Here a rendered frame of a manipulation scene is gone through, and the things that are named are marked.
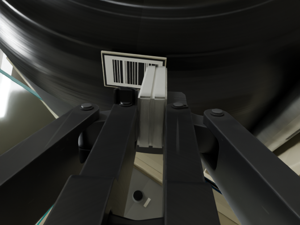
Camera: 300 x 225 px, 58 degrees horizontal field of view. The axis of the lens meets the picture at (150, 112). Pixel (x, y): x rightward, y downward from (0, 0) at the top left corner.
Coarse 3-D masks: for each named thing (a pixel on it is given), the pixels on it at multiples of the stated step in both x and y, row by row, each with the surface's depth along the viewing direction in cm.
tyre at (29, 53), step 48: (0, 0) 29; (48, 0) 28; (96, 0) 27; (144, 0) 27; (192, 0) 26; (240, 0) 27; (288, 0) 27; (0, 48) 33; (48, 48) 28; (96, 48) 26; (144, 48) 26; (192, 48) 25; (240, 48) 26; (288, 48) 27; (48, 96) 37; (96, 96) 29; (192, 96) 28; (240, 96) 29
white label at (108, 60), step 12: (108, 60) 25; (120, 60) 25; (132, 60) 25; (144, 60) 24; (156, 60) 24; (108, 72) 26; (120, 72) 26; (132, 72) 26; (144, 72) 25; (108, 84) 27; (120, 84) 27; (132, 84) 27
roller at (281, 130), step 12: (288, 96) 31; (276, 108) 34; (288, 108) 31; (264, 120) 37; (276, 120) 34; (288, 120) 32; (252, 132) 42; (264, 132) 38; (276, 132) 35; (288, 132) 34; (264, 144) 40; (276, 144) 38
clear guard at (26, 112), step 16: (0, 80) 104; (16, 80) 103; (0, 96) 101; (16, 96) 101; (32, 96) 101; (0, 112) 98; (16, 112) 98; (32, 112) 98; (48, 112) 98; (0, 128) 96; (16, 128) 96; (32, 128) 95; (0, 144) 93; (16, 144) 93
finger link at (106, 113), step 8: (104, 112) 14; (96, 120) 13; (104, 120) 13; (136, 120) 14; (88, 128) 13; (96, 128) 13; (136, 128) 14; (80, 136) 13; (88, 136) 13; (96, 136) 13; (136, 136) 14; (80, 144) 13; (88, 144) 13
